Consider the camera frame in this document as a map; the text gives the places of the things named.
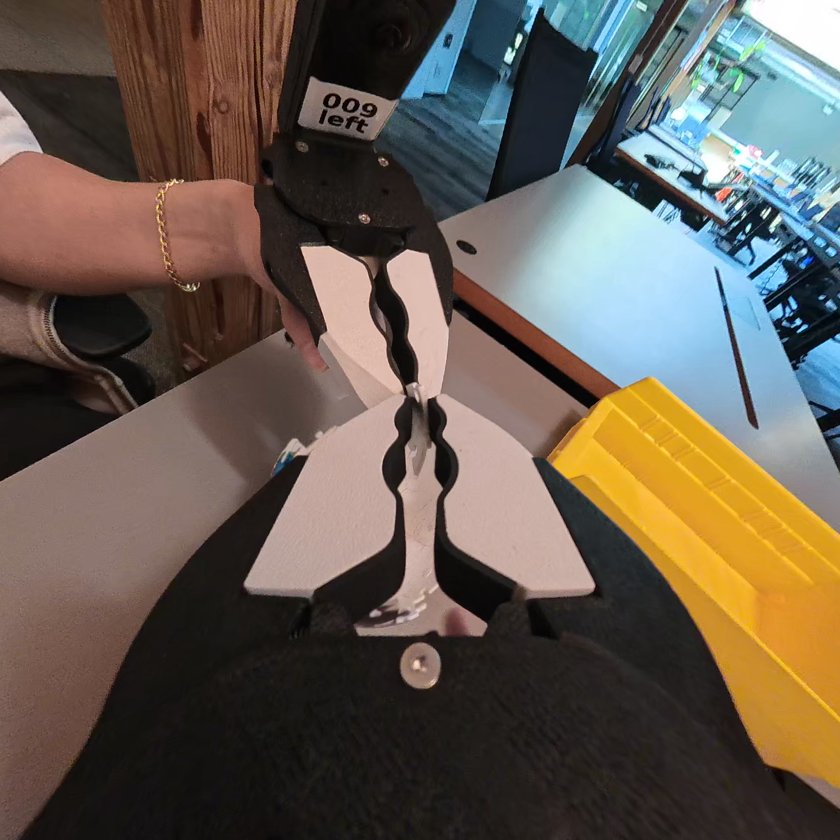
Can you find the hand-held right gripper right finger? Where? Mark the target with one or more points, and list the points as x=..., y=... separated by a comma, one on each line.
x=512, y=525

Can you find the yellow plastic bin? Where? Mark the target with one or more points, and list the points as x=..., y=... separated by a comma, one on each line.
x=689, y=499

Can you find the black office chair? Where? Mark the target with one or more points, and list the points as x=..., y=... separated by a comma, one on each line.
x=538, y=111

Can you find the hanging green plant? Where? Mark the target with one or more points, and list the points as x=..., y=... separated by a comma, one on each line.
x=728, y=65

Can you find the beige zipped jacket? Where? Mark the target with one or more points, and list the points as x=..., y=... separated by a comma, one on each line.
x=26, y=328

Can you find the partly built puzzle ball shell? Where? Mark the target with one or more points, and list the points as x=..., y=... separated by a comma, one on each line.
x=420, y=544

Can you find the person's white shirt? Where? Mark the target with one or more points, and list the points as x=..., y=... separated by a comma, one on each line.
x=13, y=131

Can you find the long background desk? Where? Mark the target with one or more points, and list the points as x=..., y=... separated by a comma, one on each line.
x=663, y=174

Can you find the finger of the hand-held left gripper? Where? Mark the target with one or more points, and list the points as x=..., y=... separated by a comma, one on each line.
x=423, y=308
x=341, y=295

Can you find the grey desk with wooden edge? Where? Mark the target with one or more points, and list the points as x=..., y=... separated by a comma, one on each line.
x=623, y=275

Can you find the wooden pillar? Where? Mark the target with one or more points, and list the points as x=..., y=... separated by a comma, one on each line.
x=197, y=85

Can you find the black chair armrest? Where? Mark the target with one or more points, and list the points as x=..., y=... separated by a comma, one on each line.
x=98, y=325

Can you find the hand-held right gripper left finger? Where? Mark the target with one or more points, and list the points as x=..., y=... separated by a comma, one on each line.
x=328, y=525

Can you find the row of black desks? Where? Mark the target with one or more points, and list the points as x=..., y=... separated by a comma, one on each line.
x=800, y=262

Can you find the person's left hand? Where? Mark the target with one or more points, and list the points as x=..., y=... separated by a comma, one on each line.
x=229, y=229

